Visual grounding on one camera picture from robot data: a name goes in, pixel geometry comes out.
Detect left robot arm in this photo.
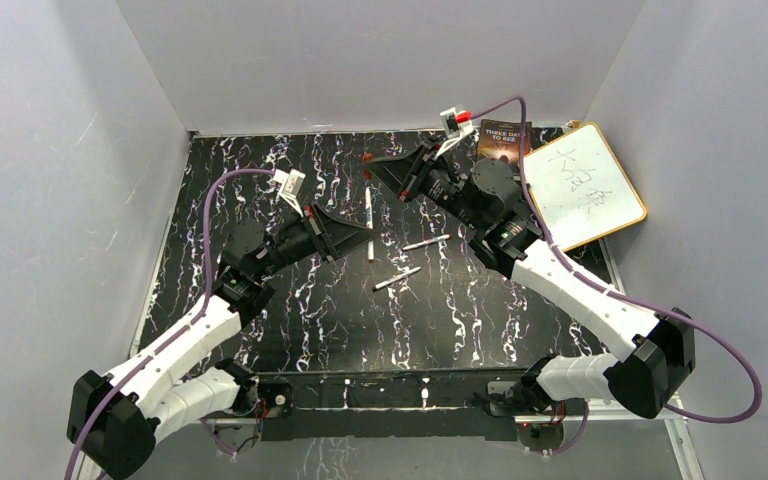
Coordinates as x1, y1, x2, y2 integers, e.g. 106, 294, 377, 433
67, 204, 380, 479

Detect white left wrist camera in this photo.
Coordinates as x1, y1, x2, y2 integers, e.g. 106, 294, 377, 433
271, 169, 306, 215

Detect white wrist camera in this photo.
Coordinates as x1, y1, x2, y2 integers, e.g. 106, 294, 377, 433
271, 169, 306, 215
434, 105, 475, 159

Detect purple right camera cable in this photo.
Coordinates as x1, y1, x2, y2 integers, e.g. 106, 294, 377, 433
463, 95, 763, 425

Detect dark paperback book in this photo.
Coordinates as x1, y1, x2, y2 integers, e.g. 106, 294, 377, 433
476, 119, 520, 178

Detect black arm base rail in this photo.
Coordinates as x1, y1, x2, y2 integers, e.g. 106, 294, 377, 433
211, 367, 617, 458

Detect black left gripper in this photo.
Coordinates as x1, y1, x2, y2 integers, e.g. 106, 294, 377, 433
255, 200, 378, 280

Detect white marker pen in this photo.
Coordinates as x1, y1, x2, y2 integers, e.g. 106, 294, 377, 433
401, 234, 451, 252

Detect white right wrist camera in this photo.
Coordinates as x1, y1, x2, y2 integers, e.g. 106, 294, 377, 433
434, 105, 475, 159

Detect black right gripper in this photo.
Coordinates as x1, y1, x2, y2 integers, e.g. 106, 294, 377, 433
367, 137, 484, 232

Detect white marker black end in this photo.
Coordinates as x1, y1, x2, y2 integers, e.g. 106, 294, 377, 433
372, 267, 422, 292

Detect yellow framed whiteboard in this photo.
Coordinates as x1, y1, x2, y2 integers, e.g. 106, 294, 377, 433
524, 123, 648, 251

